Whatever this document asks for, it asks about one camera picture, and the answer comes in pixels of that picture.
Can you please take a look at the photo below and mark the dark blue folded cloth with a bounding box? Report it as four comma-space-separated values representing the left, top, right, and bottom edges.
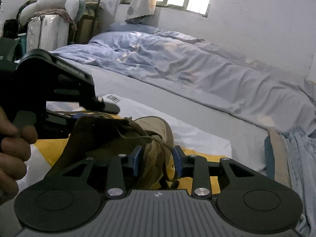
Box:
264, 136, 275, 174

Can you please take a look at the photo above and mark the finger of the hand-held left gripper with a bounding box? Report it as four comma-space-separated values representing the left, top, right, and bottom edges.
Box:
39, 112, 83, 139
80, 96, 121, 114

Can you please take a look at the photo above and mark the beige canvas shoe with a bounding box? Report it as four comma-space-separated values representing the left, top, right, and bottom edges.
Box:
49, 115, 175, 193

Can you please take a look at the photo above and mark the person's left hand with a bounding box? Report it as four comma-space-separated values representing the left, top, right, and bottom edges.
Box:
0, 106, 38, 205

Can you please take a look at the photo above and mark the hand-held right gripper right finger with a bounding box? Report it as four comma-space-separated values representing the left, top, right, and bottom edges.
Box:
174, 146, 250, 199

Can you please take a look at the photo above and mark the pale printed curtain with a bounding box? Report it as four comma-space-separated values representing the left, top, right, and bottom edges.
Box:
125, 0, 158, 25

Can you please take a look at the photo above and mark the pinkish cloth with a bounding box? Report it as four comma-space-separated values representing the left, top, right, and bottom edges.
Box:
33, 8, 77, 30

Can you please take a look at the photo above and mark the yellow and white plastic bag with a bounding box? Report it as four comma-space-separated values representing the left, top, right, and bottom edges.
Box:
17, 94, 232, 203

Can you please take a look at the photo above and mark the blue tree print duvet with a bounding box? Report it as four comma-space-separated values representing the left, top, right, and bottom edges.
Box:
53, 31, 316, 134

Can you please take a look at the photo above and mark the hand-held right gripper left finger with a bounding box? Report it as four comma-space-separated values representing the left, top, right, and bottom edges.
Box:
63, 146, 142, 199

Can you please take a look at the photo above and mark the dark green bag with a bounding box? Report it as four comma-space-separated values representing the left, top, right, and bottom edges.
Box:
0, 37, 23, 63

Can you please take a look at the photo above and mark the dark metal rack pole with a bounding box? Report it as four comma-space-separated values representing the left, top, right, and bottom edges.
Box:
93, 0, 109, 42

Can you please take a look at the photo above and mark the cardboard box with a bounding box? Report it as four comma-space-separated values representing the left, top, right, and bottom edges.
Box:
74, 1, 104, 44

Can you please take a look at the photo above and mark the light blue garment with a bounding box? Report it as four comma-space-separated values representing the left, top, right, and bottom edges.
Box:
281, 123, 316, 237

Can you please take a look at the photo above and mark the blue pillow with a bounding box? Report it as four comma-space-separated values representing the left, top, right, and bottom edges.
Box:
106, 22, 161, 34

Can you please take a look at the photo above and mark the teal plastic container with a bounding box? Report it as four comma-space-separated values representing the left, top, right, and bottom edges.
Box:
18, 33, 28, 58

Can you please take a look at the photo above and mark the white suitcase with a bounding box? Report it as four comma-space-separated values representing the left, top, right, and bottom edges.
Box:
26, 14, 70, 53

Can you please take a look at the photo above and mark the beige cloth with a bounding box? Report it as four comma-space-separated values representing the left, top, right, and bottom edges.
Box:
269, 128, 292, 191

